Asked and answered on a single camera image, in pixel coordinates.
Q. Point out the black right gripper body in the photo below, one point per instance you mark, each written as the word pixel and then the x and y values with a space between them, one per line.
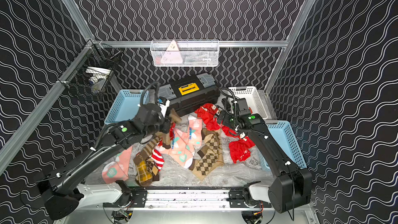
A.
pixel 229 121

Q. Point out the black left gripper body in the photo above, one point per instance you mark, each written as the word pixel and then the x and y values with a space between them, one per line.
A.
pixel 167 126

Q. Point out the red penguin sock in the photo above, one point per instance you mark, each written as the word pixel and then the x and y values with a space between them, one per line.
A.
pixel 229 132

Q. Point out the yellow brown plaid sock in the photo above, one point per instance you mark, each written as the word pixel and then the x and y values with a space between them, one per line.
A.
pixel 147 171

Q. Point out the red santa sock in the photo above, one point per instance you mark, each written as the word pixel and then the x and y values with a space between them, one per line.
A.
pixel 207 113

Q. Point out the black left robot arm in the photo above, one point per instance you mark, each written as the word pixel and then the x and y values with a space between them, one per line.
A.
pixel 58 188

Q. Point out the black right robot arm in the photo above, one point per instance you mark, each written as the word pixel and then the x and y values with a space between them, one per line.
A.
pixel 291 187

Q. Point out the white perforated plastic basket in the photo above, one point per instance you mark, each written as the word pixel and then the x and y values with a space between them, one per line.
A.
pixel 252 96

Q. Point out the left light blue basket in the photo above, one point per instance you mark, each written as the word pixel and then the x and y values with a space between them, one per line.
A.
pixel 125 106

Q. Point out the light blue basket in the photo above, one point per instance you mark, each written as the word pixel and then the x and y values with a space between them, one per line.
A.
pixel 283 134
pixel 125 106

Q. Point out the right light blue basket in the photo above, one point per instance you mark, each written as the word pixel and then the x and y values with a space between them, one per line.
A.
pixel 283 134

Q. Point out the pink patterned sock upper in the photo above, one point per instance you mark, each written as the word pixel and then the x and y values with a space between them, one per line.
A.
pixel 195 130

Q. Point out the pink dotted sock centre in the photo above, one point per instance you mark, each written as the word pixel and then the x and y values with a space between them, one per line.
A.
pixel 182 151

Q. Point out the red snowflake sock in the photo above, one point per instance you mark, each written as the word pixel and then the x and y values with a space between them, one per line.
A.
pixel 240 150

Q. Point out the tan argyle sock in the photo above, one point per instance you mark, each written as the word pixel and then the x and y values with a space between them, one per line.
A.
pixel 211 154

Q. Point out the pink sock left edge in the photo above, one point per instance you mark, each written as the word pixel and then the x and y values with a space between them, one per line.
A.
pixel 119 168

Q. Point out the black toolbox yellow handle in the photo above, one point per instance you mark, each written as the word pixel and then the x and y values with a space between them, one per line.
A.
pixel 188 94

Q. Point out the clear wall-mounted basket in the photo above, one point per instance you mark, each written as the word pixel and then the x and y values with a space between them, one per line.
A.
pixel 185 53

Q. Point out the black wire wall basket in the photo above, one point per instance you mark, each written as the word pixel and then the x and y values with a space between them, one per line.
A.
pixel 89 81

